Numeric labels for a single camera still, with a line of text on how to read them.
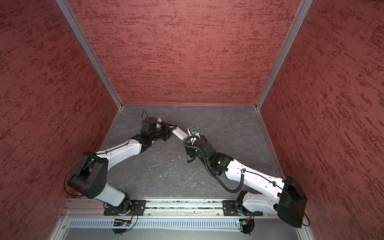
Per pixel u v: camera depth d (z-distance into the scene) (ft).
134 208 2.42
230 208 2.42
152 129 2.28
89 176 1.45
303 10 2.38
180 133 2.77
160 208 2.48
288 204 1.25
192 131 2.07
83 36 2.67
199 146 1.69
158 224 2.54
